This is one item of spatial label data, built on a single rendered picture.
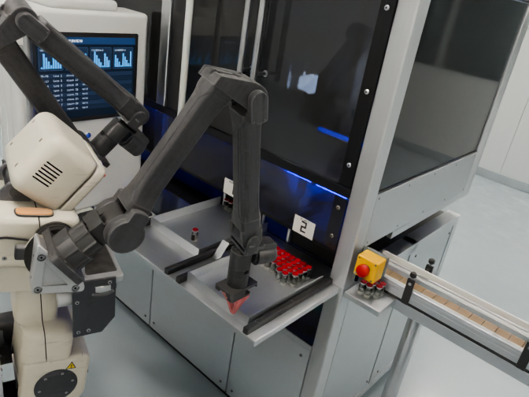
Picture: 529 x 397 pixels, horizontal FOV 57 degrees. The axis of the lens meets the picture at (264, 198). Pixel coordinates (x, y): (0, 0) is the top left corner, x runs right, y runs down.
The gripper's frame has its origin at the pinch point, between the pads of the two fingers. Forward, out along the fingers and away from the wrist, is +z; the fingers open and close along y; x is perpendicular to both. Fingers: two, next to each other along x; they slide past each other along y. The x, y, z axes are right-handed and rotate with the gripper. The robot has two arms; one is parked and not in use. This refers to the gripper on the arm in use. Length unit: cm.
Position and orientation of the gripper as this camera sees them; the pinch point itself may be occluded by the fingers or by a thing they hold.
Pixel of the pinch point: (232, 310)
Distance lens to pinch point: 138.4
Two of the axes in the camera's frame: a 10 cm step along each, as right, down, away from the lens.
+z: -1.5, 9.0, 4.1
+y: 6.7, -2.1, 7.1
